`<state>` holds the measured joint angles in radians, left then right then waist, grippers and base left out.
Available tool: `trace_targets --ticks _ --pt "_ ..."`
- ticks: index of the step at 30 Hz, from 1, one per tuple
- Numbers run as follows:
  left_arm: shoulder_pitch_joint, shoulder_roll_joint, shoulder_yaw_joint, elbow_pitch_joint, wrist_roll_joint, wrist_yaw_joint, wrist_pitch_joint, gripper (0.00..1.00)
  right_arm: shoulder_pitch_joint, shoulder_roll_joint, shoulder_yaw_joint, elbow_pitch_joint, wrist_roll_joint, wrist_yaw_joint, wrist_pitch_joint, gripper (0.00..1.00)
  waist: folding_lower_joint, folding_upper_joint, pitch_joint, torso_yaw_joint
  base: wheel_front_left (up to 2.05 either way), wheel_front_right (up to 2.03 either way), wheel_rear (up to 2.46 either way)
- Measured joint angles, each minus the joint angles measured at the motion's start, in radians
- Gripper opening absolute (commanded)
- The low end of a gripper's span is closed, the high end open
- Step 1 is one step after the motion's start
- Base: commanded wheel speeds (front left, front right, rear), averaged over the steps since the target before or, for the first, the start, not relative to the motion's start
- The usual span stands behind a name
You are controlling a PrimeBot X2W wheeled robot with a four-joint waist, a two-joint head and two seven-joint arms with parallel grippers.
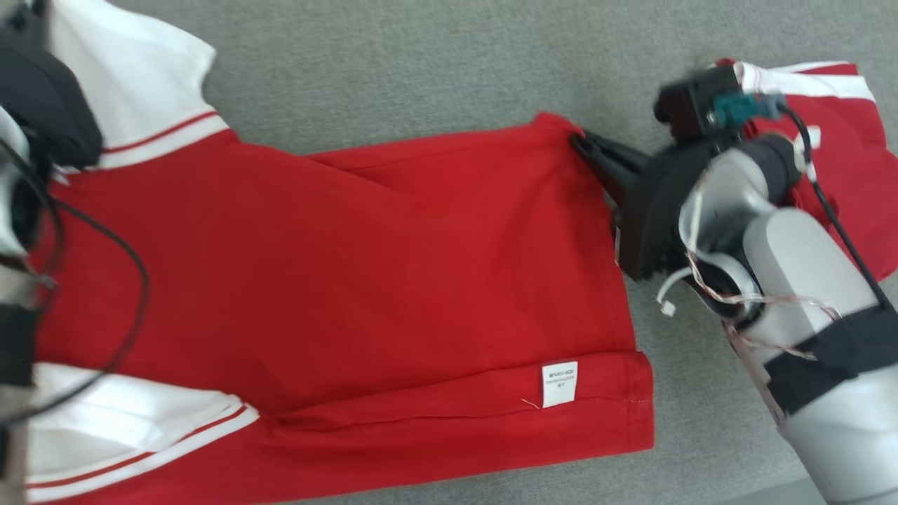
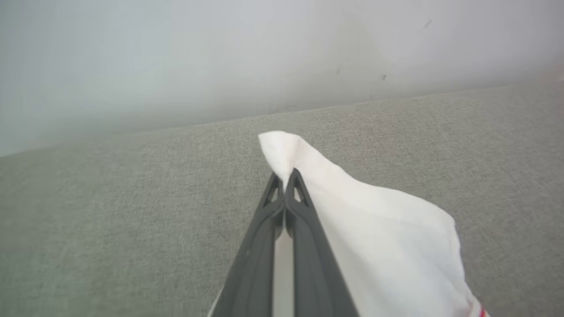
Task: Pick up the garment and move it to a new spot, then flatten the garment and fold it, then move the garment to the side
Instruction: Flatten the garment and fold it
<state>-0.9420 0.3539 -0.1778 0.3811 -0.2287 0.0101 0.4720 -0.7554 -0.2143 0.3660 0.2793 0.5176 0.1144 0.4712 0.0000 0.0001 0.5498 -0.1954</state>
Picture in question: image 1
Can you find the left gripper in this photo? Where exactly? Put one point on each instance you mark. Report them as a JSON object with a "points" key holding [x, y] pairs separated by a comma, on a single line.
{"points": [[49, 105]]}

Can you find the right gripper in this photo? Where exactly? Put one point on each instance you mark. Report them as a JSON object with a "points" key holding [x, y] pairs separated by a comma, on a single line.
{"points": [[652, 210]]}

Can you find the red shorts with white trim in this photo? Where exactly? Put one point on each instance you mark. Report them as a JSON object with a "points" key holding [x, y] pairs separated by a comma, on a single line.
{"points": [[863, 161]]}

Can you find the red jersey with white sleeves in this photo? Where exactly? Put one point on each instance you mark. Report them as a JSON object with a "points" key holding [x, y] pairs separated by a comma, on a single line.
{"points": [[351, 280]]}

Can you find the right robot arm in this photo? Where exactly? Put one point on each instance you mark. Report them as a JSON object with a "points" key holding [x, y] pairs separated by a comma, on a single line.
{"points": [[800, 259]]}

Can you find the grey fabric sofa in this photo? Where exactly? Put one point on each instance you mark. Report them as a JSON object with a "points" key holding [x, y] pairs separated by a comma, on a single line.
{"points": [[421, 70]]}

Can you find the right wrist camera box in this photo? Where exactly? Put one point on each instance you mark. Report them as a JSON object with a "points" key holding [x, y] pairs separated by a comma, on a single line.
{"points": [[691, 105]]}

